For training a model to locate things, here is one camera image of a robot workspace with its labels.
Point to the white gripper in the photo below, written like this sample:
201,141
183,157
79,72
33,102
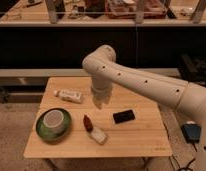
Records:
100,90

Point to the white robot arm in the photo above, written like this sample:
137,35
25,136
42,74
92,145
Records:
185,97

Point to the white plastic bottle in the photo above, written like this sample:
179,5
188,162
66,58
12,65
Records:
69,95

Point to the black rectangular box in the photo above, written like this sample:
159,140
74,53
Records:
123,116

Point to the white wrapped packet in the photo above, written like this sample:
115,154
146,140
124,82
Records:
98,135

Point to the wooden folding table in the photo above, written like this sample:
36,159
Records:
145,136

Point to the white cup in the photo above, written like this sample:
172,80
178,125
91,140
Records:
54,120

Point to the green round plate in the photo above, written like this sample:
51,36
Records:
46,134

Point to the blue foot pedal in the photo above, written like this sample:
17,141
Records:
191,132

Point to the long wooden workbench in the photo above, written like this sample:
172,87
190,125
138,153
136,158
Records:
25,73

